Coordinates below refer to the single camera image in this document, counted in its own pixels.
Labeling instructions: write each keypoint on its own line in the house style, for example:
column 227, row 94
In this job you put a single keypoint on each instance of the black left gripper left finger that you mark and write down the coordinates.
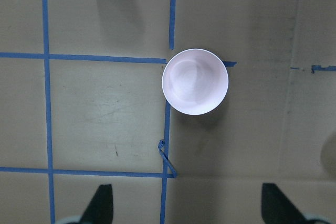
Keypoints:
column 100, row 208

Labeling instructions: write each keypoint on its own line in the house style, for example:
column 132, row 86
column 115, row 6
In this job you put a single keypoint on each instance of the pink bowl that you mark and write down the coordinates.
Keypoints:
column 195, row 81

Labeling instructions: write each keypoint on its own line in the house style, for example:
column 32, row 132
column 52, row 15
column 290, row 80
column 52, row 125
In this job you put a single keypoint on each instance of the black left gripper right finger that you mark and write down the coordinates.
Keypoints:
column 277, row 208

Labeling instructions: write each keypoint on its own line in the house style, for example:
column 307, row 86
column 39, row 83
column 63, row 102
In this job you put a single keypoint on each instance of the brown paper table cover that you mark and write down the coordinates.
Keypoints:
column 82, row 105

